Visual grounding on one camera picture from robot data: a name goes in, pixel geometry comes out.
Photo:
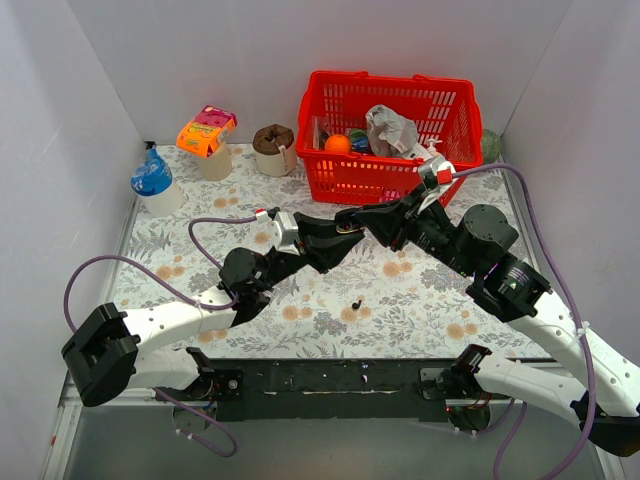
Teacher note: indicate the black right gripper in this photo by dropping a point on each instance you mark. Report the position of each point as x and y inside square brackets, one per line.
[402, 223]

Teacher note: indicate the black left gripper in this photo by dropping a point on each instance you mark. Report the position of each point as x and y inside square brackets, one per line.
[302, 241]

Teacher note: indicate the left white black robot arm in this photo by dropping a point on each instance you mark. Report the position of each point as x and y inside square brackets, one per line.
[114, 350]

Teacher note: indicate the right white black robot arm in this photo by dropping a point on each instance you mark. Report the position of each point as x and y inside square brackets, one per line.
[599, 395]

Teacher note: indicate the white pump bottle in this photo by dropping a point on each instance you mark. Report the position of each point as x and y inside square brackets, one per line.
[425, 152]

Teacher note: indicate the green blue packet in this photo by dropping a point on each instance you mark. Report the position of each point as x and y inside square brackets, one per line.
[359, 141]

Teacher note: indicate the floral patterned table mat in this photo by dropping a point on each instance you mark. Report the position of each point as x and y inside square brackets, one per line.
[413, 306]

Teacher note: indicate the red plastic shopping basket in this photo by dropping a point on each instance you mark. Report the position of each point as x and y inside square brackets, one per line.
[335, 102]

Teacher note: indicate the orange fruit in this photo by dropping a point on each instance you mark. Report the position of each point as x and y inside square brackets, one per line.
[338, 143]

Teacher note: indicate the brown topped paper cup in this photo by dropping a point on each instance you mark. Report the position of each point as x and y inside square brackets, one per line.
[274, 148]

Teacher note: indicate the beige cup under snack box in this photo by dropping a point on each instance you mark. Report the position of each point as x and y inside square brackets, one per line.
[217, 166]

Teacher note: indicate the green ball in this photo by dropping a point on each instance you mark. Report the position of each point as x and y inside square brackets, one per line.
[491, 148]

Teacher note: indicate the orange pink snack box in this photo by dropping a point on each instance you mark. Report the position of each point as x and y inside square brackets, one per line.
[207, 131]

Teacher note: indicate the white cup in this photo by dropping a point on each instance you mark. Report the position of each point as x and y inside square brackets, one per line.
[164, 203]

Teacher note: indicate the blue wrapper on white cup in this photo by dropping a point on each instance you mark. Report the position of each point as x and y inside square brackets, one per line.
[153, 177]

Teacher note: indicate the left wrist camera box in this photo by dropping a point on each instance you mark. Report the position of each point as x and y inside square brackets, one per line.
[283, 227]

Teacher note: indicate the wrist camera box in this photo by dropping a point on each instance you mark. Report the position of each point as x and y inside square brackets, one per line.
[283, 227]
[437, 176]

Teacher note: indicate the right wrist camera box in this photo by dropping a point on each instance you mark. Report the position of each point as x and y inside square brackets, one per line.
[437, 176]

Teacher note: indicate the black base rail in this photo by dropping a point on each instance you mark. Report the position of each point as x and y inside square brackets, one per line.
[270, 389]

